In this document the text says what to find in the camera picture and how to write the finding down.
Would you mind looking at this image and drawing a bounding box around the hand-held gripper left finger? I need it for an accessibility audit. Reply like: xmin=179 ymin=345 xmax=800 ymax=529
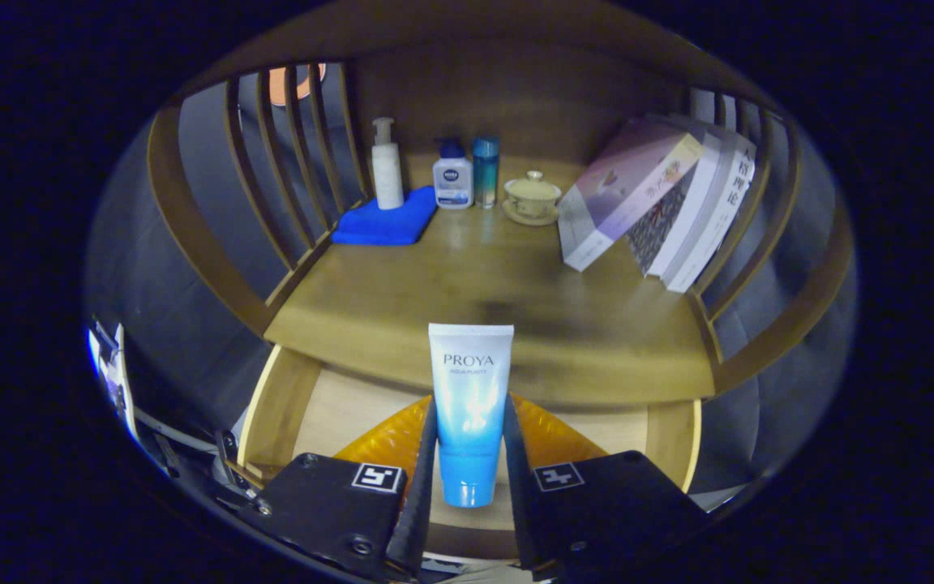
xmin=252 ymin=393 xmax=439 ymax=581

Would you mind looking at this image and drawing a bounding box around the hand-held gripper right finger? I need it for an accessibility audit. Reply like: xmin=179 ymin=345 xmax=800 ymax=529
xmin=502 ymin=393 xmax=711 ymax=581

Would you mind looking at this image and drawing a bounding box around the white and blue cosmetic tube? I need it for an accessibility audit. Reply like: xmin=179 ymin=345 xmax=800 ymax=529
xmin=428 ymin=323 xmax=515 ymax=509

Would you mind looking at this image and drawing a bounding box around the wooden countertop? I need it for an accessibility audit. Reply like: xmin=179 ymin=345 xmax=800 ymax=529
xmin=264 ymin=154 xmax=715 ymax=406

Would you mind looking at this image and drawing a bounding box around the wooden cabinet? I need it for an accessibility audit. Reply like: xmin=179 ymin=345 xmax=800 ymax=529
xmin=147 ymin=0 xmax=857 ymax=406

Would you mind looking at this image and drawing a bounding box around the black electronic device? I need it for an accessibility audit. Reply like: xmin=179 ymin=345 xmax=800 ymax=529
xmin=152 ymin=430 xmax=263 ymax=510

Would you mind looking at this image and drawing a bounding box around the black backdrop cloth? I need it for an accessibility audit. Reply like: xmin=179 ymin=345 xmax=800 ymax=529
xmin=84 ymin=63 xmax=859 ymax=487

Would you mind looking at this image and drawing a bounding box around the blue folded cloth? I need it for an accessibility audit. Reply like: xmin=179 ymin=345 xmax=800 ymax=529
xmin=331 ymin=185 xmax=439 ymax=246

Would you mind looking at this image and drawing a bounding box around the dark patterned cover book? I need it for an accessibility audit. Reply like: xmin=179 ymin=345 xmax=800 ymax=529
xmin=625 ymin=130 xmax=726 ymax=278

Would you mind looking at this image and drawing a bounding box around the beige saucer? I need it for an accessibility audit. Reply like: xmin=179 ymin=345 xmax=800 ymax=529
xmin=502 ymin=199 xmax=561 ymax=227

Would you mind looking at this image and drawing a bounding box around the purple cover book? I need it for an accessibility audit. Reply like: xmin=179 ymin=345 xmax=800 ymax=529
xmin=558 ymin=134 xmax=705 ymax=273

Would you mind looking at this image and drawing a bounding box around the beige lidded tea cup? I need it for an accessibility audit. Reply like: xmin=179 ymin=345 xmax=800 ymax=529
xmin=503 ymin=170 xmax=563 ymax=220

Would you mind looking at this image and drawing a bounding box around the white pump bottle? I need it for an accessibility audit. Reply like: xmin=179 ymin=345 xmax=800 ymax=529
xmin=371 ymin=118 xmax=405 ymax=210

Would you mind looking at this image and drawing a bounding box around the white bottle with blue cap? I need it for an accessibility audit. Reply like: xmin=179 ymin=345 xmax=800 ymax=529
xmin=433 ymin=138 xmax=474 ymax=210

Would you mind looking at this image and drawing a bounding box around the teal bottle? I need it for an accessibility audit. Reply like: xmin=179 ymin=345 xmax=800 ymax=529
xmin=472 ymin=136 xmax=501 ymax=209

